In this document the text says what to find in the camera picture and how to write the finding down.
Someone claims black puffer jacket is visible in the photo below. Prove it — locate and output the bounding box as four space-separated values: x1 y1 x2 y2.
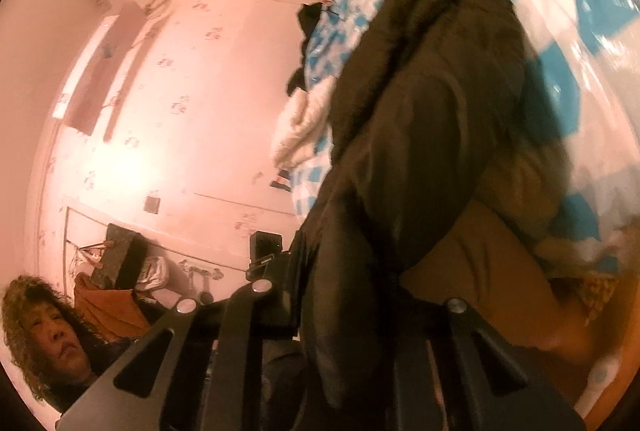
286 0 572 417

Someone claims person with curly hair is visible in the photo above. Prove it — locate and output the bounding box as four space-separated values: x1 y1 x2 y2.
1 275 158 414

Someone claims black garment at headboard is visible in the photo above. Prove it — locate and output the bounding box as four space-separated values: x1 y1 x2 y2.
286 2 323 96

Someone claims blue white checkered bedsheet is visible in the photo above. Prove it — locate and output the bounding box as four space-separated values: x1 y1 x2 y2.
291 0 639 277

